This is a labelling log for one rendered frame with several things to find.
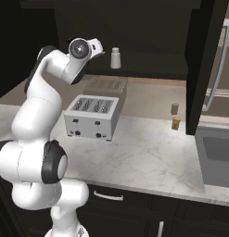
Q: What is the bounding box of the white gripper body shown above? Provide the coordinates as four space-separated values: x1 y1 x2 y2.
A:
88 38 105 58

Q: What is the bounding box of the white shaker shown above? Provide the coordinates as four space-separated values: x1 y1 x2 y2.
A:
109 46 122 69

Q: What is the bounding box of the yellow condiment bottle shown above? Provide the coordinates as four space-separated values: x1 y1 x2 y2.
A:
171 116 182 131

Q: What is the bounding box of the silver four-slot toaster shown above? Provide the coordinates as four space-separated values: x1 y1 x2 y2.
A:
63 94 121 142

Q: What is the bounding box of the dark tall side panel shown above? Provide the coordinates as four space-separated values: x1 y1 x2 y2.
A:
184 0 229 136

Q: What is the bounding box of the dark drawer front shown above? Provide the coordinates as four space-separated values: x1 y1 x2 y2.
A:
86 184 152 214

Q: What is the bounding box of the dark cupboard door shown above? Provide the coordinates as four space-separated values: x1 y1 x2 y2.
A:
76 209 166 237

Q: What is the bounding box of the dark open wall cabinet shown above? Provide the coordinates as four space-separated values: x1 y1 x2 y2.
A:
19 0 203 81

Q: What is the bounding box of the silver drawer handle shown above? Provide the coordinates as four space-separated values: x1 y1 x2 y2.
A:
93 190 124 202

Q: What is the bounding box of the silver cupboard door handle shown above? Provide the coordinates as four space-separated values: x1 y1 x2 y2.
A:
158 220 165 237

